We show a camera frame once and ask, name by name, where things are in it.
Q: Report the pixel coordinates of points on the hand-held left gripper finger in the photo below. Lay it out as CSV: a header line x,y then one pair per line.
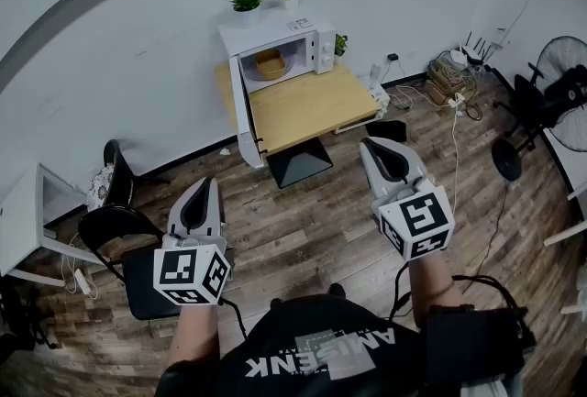
x,y
216,212
179,214

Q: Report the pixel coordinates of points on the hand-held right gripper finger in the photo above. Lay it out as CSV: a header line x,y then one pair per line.
x,y
410,159
372,175

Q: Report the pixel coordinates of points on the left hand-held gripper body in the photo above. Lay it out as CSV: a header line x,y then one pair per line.
x,y
188,269

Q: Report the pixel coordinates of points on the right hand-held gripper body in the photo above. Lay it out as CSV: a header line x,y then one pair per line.
x,y
422,221

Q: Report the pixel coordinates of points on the yellow container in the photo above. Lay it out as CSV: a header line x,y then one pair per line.
x,y
270,64

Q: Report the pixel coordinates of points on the white microwave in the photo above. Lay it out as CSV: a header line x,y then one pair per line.
x,y
270,30

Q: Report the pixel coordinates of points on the person's left forearm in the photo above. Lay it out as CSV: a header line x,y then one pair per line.
x,y
192,331

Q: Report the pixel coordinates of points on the person's right forearm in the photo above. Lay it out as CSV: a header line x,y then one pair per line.
x,y
431,285

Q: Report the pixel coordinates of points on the black flat object on floor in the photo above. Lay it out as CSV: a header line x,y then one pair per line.
x,y
387,130

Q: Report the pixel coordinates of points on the black folding chair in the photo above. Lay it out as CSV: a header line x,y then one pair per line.
x,y
142,280

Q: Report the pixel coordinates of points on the black chair with patterned cushion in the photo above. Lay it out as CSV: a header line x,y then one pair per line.
x,y
117,175

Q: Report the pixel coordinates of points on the white items beside table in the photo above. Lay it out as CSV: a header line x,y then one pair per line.
x,y
377,88

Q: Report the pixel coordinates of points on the stack of cardboard boxes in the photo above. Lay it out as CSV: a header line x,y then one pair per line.
x,y
442,81

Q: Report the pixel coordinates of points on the person's black shoe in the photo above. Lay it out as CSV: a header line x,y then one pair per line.
x,y
337,290
276,302

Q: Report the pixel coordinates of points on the wooden table with black base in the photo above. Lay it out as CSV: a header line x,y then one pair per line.
x,y
307,106

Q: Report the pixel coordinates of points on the white router with black antennas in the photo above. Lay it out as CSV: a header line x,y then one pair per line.
x,y
463,56

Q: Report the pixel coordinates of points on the small green potted plant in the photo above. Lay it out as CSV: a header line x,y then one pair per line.
x,y
340,44

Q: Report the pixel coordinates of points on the white table legs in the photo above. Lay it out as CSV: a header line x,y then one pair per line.
x,y
566,234

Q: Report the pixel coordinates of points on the white cabinet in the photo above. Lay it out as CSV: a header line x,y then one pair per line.
x,y
23,216

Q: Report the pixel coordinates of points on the person's black printed shirt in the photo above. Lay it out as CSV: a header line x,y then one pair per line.
x,y
321,354

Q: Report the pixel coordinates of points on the black standing fan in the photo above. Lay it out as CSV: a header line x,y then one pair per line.
x,y
566,88

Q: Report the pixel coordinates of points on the green leafy potted plant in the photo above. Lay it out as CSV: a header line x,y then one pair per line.
x,y
245,1

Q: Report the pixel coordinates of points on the black wall plug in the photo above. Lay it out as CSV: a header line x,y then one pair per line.
x,y
392,57

